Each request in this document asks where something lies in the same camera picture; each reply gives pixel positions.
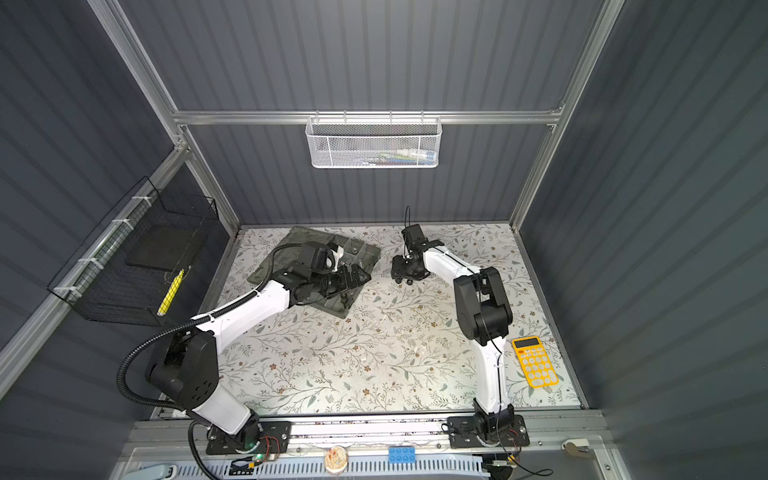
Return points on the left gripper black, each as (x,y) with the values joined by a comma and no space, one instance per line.
(345,284)

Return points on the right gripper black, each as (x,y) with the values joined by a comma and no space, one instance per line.
(398,270)

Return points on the green compartment organizer box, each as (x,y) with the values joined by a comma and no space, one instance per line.
(275,268)

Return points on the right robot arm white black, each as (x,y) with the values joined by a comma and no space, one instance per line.
(483,314)

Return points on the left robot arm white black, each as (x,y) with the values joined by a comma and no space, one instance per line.
(186,362)

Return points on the markers in white basket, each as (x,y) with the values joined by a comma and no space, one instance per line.
(401,158)

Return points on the yellow calculator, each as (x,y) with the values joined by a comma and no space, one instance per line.
(535,362)

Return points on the yellow marker in black basket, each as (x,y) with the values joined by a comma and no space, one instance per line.
(170,293)

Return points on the blue toy brick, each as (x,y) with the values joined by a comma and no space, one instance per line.
(401,455)

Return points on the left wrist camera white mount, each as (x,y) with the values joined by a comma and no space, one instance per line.
(334,256)

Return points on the white wire mesh basket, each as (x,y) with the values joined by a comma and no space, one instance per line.
(337,145)

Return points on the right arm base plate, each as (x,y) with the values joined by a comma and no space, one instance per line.
(465,432)

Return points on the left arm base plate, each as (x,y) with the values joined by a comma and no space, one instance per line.
(269,438)

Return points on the black wire mesh basket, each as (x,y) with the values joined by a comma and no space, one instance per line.
(125,273)

